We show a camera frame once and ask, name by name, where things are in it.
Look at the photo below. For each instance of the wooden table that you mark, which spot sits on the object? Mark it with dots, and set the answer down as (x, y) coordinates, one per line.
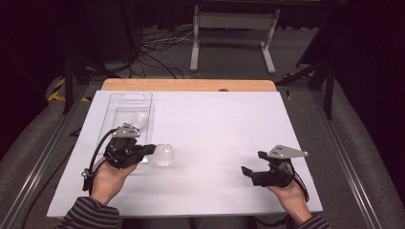
(191, 85)

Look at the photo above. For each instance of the white feather shuttlecock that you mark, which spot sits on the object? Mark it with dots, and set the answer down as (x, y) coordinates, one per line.
(164, 156)
(140, 118)
(126, 123)

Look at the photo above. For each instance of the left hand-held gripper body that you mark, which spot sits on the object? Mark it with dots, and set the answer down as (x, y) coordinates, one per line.
(122, 152)

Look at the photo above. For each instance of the clear plastic storage box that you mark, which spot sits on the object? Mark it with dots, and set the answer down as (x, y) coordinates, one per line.
(130, 103)

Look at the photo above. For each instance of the person's right hand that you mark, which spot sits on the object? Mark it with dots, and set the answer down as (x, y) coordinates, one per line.
(294, 200)

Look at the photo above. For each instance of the yellow black floor tape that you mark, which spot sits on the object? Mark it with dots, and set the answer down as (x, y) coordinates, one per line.
(57, 93)

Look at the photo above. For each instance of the person's left hand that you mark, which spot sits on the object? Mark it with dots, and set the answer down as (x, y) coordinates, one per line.
(108, 183)

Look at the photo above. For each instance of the aluminium floor rail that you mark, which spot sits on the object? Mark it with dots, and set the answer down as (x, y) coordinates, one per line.
(38, 165)
(347, 159)

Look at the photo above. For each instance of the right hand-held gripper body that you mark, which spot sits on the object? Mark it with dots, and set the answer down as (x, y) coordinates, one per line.
(273, 178)

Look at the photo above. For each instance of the black metal stand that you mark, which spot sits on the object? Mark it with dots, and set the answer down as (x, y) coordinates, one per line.
(67, 86)
(329, 95)

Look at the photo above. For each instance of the white metal stand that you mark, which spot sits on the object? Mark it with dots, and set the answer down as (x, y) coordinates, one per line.
(235, 20)

